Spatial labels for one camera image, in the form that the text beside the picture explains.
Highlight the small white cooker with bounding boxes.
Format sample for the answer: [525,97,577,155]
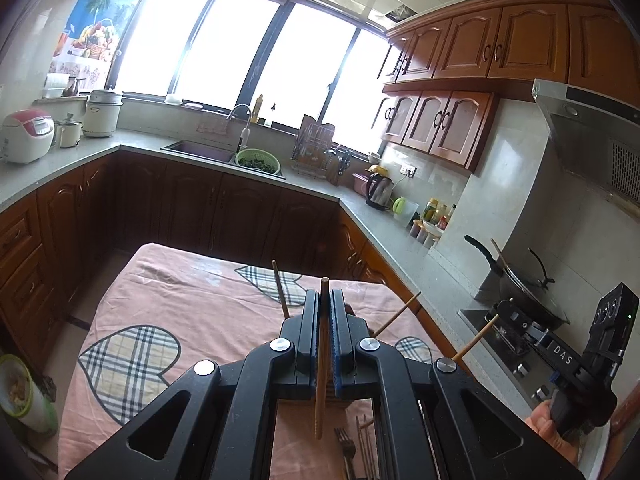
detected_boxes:
[54,114,84,149]

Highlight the dish rack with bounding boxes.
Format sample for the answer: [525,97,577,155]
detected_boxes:
[292,115,342,181]

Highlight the pink and white rice cooker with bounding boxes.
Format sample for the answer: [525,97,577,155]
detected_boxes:
[0,109,56,165]

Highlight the wooden cabinets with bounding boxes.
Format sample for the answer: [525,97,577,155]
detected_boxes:
[0,152,481,361]
[377,0,640,172]

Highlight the large window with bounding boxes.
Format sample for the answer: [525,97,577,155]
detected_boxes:
[112,0,397,157]

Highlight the green colander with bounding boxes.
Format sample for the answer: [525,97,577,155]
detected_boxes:
[235,148,281,176]

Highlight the black wok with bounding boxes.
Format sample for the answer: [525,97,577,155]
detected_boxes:
[465,235,571,331]

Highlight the kitchen sink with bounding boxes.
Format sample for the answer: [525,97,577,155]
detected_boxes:
[161,140,287,181]

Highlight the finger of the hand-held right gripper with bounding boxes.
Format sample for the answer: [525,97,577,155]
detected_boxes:
[495,299,556,356]

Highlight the green cup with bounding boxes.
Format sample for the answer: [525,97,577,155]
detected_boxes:
[392,196,420,226]

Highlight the pink blanket with plaid hearts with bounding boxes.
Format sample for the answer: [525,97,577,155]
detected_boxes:
[57,242,436,480]

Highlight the wooden lower cabinets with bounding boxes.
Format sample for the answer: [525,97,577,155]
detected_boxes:
[0,152,481,361]

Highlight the person's right hand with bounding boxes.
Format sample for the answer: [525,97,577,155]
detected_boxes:
[530,402,583,465]

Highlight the tall white electric pot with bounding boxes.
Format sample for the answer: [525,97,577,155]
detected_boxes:
[82,87,124,139]

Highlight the group of condiment bottles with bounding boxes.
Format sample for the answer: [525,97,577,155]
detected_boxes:
[410,197,458,249]

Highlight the green waste bin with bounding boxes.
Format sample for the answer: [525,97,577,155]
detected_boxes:
[0,354,59,437]

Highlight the metal faucet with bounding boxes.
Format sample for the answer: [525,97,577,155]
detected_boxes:
[227,104,254,154]

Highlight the gas stove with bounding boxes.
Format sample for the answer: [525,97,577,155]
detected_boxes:
[457,305,556,411]

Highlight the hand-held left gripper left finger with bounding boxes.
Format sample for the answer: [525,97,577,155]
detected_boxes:
[65,289,321,480]

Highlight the steel range hood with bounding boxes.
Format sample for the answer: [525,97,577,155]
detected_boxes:
[531,79,640,207]

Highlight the wooden upper cabinets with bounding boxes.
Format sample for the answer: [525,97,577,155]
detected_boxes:
[377,0,640,172]

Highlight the palm and fruit wall poster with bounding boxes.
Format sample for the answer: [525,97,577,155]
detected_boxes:
[50,0,152,92]

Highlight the paper towel roll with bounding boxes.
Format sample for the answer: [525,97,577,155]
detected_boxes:
[42,72,71,99]

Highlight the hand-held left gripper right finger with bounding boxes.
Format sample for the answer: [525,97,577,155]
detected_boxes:
[327,289,586,480]

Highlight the steel electric kettle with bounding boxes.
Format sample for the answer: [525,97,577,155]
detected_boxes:
[365,171,396,211]

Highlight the wooden chopstick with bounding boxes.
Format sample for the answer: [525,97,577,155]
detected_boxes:
[314,277,331,440]
[451,314,500,362]
[372,291,422,338]
[271,260,292,319]

